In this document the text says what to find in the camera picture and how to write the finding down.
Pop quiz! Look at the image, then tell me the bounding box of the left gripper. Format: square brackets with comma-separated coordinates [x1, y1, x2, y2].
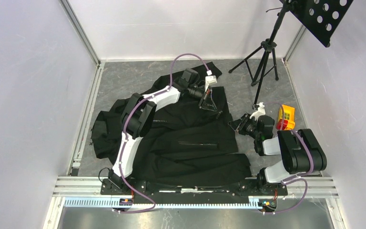
[187, 85, 217, 112]

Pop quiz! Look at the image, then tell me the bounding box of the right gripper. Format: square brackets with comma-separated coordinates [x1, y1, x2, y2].
[228, 112, 260, 139]

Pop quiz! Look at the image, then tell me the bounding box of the black zip jacket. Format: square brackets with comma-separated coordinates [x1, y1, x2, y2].
[91, 62, 253, 187]

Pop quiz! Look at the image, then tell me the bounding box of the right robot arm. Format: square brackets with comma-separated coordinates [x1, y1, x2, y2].
[228, 113, 327, 195]

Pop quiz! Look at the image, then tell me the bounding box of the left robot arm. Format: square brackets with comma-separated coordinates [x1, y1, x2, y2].
[108, 69, 217, 194]

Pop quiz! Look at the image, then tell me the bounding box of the yellow red toy block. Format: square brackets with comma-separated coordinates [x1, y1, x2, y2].
[276, 105, 295, 130]

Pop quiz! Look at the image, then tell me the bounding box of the black tripod stand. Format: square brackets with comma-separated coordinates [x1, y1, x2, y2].
[228, 0, 298, 104]

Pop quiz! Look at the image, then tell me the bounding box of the black perforated stand plate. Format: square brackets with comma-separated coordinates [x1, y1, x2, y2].
[281, 0, 353, 48]

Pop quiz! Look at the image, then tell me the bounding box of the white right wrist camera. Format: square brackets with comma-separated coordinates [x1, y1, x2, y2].
[251, 102, 265, 121]

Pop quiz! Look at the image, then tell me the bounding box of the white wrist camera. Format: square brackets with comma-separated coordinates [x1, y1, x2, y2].
[204, 70, 217, 92]
[251, 102, 265, 121]

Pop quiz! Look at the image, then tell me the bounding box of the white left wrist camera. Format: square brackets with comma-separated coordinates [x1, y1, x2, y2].
[204, 70, 217, 92]

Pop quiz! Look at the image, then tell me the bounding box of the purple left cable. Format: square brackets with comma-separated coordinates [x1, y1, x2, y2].
[116, 53, 212, 214]

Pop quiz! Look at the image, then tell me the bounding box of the purple cable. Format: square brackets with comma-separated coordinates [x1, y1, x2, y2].
[263, 102, 315, 215]
[116, 53, 212, 214]

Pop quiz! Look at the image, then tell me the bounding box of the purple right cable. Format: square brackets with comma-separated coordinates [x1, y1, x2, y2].
[263, 102, 315, 215]

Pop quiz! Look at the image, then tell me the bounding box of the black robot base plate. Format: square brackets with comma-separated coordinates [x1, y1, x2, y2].
[100, 178, 288, 204]

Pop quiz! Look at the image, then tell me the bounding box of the white slotted cable duct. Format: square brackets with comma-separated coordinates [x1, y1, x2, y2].
[63, 197, 273, 210]

